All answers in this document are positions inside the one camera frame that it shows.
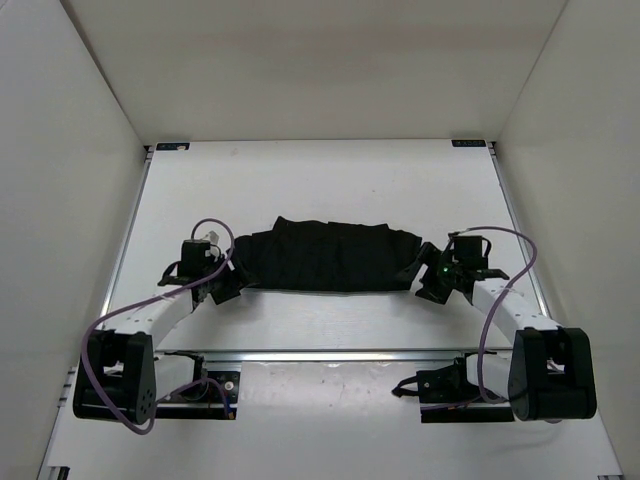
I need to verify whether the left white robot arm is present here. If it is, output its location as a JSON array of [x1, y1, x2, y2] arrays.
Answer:
[[72, 239, 255, 435]]

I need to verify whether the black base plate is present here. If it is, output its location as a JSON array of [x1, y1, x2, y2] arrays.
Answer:
[[156, 351, 241, 421], [391, 354, 515, 424]]

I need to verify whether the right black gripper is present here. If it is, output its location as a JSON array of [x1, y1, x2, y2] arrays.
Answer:
[[395, 243, 462, 304]]

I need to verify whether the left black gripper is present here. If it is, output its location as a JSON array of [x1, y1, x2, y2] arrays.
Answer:
[[203, 246, 260, 304]]

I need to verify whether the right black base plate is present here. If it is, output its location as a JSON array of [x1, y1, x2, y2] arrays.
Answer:
[[391, 354, 515, 424]]

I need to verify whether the left blue corner label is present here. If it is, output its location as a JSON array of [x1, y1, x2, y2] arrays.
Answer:
[[155, 142, 190, 151]]

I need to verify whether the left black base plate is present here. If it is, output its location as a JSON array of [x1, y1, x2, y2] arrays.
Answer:
[[156, 351, 241, 421]]

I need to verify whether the right blue corner label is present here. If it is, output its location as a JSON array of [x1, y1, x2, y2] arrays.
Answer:
[[451, 139, 487, 148]]

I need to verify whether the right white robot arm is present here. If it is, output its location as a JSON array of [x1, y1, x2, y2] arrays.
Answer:
[[392, 232, 597, 423]]

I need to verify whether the black skirt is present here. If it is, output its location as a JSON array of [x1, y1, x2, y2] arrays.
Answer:
[[233, 217, 423, 293]]

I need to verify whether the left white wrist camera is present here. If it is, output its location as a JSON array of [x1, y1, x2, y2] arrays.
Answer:
[[202, 230, 223, 261]]

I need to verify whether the blue corner label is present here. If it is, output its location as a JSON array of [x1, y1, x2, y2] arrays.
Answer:
[[451, 139, 487, 148], [155, 142, 190, 151]]

